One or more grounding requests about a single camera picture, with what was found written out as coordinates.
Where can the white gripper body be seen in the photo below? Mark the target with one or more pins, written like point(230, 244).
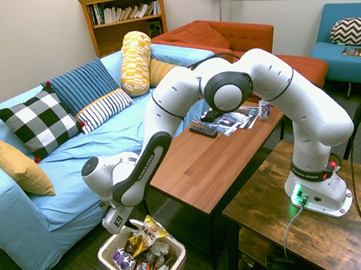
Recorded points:
point(115, 220)

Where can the yellow chip bag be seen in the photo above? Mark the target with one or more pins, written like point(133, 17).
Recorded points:
point(147, 237)

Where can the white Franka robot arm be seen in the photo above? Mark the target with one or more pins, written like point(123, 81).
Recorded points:
point(314, 118)

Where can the brown snack wrapper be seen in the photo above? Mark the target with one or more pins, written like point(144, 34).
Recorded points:
point(129, 247)

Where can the discarded hint bottle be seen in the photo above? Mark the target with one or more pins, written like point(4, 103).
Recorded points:
point(123, 262)

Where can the floor vent grille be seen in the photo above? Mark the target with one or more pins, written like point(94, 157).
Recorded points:
point(166, 214)

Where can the crumpled white paper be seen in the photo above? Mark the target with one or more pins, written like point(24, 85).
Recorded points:
point(160, 248)

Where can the light blue sofa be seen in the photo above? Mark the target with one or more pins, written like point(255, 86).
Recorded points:
point(67, 169)

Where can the reddish wooden coffee table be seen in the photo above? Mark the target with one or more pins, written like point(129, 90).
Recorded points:
point(207, 168)

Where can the white navy striped pillow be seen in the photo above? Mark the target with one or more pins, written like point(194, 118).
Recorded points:
point(102, 110)

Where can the plain mustard pillow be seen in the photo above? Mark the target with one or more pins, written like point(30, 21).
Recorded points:
point(18, 167)

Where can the black white checkered pillow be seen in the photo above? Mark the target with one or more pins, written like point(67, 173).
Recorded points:
point(41, 121)

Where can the black tv remote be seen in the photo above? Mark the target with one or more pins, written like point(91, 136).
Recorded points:
point(203, 131)

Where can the black game controller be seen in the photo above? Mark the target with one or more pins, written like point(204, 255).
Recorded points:
point(210, 117)

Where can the blue striped pillow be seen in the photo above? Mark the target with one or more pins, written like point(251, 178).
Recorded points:
point(84, 83)

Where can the mustard striped pillow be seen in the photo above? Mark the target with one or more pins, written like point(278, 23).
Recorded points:
point(160, 70)

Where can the yellow patterned bolster pillow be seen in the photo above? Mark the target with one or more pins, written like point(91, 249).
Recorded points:
point(134, 64)

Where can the white edged magazine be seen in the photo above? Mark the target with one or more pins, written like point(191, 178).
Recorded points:
point(252, 117)

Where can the black device under table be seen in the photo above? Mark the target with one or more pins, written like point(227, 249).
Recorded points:
point(283, 263)

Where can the clear hint water bottle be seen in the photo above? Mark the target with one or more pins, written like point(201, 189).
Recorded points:
point(265, 112)

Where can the small black speaker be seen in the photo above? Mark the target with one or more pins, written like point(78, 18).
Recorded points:
point(154, 28)

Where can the row of books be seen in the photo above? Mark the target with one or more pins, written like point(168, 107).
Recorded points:
point(125, 12)

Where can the orange tufted sofa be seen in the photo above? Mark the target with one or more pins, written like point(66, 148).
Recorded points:
point(219, 37)

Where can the rustic dark wooden table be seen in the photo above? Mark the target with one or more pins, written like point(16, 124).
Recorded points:
point(325, 242)

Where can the orange ottoman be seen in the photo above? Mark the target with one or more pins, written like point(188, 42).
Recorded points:
point(308, 65)

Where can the teal sofa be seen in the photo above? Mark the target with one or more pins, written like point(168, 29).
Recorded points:
point(340, 68)

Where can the magazine with dark cover photo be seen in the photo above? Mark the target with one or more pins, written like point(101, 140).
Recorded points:
point(358, 53)

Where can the black white chevron pillow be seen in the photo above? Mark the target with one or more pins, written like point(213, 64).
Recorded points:
point(355, 32)

